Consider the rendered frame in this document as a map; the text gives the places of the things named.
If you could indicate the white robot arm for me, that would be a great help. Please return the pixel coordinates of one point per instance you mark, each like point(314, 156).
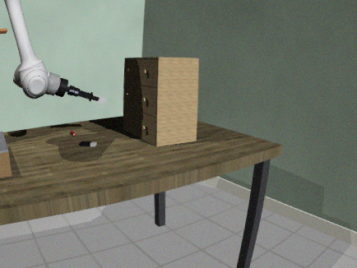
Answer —
point(34, 78)

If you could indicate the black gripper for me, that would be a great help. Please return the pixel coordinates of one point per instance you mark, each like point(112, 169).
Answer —
point(77, 92)

